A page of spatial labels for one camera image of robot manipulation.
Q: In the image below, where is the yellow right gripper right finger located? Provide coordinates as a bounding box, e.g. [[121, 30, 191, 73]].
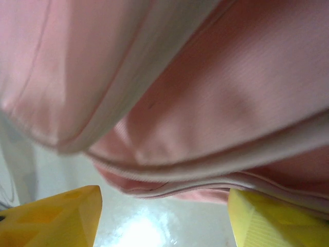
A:
[[227, 189, 329, 247]]

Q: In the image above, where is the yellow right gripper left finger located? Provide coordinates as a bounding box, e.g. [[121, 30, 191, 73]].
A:
[[0, 185, 103, 247]]

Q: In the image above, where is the pink student backpack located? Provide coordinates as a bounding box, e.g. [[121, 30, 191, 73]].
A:
[[0, 0, 329, 222]]

